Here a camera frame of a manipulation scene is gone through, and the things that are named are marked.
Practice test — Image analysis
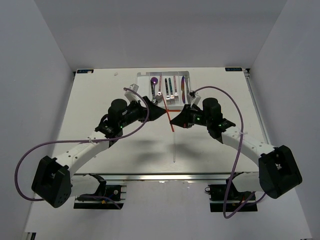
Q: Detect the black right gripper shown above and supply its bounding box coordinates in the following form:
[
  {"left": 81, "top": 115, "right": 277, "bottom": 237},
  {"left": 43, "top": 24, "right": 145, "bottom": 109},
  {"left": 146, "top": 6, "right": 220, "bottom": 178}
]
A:
[{"left": 169, "top": 104, "right": 211, "bottom": 129}]

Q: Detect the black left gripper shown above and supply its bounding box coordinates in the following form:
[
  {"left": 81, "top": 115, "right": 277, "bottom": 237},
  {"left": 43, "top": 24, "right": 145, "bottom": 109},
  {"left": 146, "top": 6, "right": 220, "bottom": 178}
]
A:
[{"left": 118, "top": 96, "right": 166, "bottom": 129}]

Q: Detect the black handle spoon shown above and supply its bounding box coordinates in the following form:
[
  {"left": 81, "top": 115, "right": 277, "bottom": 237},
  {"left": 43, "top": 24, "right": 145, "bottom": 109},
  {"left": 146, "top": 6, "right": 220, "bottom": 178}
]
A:
[{"left": 150, "top": 81, "right": 158, "bottom": 105}]

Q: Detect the pink handle spoon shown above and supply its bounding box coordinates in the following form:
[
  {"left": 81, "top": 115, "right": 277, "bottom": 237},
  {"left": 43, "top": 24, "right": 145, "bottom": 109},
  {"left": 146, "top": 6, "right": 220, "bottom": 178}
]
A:
[{"left": 156, "top": 75, "right": 163, "bottom": 102}]

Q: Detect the black handle fork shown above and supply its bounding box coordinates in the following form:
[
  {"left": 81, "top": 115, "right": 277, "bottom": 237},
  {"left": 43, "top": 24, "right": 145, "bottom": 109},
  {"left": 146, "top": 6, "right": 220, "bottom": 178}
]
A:
[{"left": 164, "top": 78, "right": 171, "bottom": 105}]

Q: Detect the clear chopstick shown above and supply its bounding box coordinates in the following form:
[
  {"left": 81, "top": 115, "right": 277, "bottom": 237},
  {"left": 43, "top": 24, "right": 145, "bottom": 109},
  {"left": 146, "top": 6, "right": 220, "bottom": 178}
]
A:
[{"left": 173, "top": 132, "right": 176, "bottom": 164}]

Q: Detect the teal handle fork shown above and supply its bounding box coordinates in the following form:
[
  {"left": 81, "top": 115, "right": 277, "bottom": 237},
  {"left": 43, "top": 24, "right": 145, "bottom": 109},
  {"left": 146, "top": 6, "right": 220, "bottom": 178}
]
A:
[{"left": 168, "top": 77, "right": 176, "bottom": 105}]

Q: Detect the pink handle fork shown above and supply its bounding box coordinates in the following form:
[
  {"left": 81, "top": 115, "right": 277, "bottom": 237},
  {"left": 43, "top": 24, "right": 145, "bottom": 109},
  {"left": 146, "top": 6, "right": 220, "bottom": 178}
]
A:
[{"left": 173, "top": 75, "right": 180, "bottom": 105}]

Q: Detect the iridescent purple spoon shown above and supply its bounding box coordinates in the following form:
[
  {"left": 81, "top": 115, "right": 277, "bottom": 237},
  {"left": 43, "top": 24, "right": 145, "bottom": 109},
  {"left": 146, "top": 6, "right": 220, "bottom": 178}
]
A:
[{"left": 150, "top": 77, "right": 158, "bottom": 105}]

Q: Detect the silver ornate knife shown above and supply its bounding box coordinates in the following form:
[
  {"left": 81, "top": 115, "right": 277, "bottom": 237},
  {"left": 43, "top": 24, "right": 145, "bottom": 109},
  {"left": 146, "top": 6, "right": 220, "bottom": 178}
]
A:
[{"left": 184, "top": 75, "right": 190, "bottom": 94}]

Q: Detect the iridescent rainbow knife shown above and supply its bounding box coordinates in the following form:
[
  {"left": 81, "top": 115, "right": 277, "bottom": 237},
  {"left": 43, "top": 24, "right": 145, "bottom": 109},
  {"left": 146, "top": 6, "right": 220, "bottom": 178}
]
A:
[{"left": 180, "top": 75, "right": 186, "bottom": 104}]

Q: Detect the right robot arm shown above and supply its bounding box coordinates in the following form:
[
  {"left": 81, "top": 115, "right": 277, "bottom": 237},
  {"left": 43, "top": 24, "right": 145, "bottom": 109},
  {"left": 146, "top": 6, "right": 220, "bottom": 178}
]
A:
[{"left": 170, "top": 97, "right": 303, "bottom": 200}]

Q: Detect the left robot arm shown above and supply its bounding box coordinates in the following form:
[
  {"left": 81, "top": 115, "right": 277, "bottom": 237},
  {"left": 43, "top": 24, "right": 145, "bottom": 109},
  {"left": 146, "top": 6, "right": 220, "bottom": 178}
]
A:
[{"left": 31, "top": 96, "right": 166, "bottom": 208}]

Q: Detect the white cutlery tray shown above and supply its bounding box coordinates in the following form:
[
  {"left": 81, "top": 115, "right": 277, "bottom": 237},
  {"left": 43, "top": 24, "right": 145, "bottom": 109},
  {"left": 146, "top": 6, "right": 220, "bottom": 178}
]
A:
[{"left": 136, "top": 71, "right": 191, "bottom": 110}]

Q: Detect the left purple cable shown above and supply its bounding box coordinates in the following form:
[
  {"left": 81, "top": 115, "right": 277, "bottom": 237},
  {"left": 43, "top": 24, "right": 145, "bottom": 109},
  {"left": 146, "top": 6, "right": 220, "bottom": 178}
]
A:
[{"left": 14, "top": 86, "right": 151, "bottom": 202}]

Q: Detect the purple cable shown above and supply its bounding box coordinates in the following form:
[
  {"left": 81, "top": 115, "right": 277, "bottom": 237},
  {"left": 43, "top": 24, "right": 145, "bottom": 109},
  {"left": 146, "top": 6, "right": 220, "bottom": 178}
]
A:
[
  {"left": 189, "top": 86, "right": 266, "bottom": 220},
  {"left": 14, "top": 86, "right": 151, "bottom": 202}
]

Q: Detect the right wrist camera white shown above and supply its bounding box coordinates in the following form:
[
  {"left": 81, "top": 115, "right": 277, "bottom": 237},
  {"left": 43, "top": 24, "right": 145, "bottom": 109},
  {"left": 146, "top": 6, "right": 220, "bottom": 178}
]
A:
[{"left": 187, "top": 91, "right": 201, "bottom": 106}]

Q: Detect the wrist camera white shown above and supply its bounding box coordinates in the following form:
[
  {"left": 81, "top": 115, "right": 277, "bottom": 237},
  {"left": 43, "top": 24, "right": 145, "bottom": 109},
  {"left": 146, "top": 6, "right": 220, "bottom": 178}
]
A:
[
  {"left": 123, "top": 83, "right": 139, "bottom": 103},
  {"left": 187, "top": 91, "right": 201, "bottom": 106}
]

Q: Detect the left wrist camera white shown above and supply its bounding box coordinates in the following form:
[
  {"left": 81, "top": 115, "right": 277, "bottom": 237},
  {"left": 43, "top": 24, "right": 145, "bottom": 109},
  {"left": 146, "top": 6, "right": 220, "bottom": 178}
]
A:
[{"left": 123, "top": 83, "right": 139, "bottom": 103}]

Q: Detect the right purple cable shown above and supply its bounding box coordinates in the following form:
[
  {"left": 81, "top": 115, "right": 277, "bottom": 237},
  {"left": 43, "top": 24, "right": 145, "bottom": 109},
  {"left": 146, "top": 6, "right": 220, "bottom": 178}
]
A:
[{"left": 189, "top": 86, "right": 266, "bottom": 220}]

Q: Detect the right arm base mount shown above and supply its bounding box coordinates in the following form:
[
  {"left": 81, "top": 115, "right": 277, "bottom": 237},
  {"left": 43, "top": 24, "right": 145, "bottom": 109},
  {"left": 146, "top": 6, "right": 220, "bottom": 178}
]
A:
[{"left": 204, "top": 184, "right": 258, "bottom": 213}]

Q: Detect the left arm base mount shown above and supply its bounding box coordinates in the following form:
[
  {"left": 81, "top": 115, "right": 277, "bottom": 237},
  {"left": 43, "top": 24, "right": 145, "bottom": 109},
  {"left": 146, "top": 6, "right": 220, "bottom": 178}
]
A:
[{"left": 71, "top": 174, "right": 127, "bottom": 210}]

